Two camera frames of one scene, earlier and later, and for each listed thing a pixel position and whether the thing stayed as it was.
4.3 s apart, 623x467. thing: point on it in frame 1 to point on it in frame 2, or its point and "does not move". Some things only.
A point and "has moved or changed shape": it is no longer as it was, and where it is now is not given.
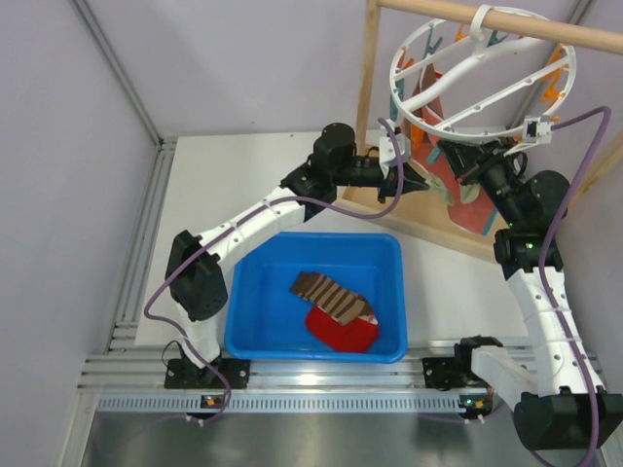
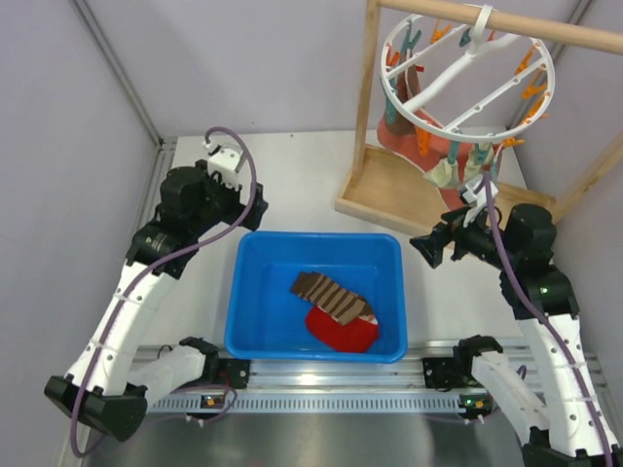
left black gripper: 401,179 to 238,208
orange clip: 460,34 to 438,34
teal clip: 494,40 to 466,37
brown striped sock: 343,305 does not move
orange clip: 401,64 to 391,60
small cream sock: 436,184 to 444,174
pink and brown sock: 427,129 has moved or changed shape
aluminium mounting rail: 134,382 does not move
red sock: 356,336 does not move
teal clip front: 433,156 has moved or changed shape
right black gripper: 487,156 to 431,245
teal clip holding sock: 429,50 to 409,45
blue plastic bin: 266,321 does not move
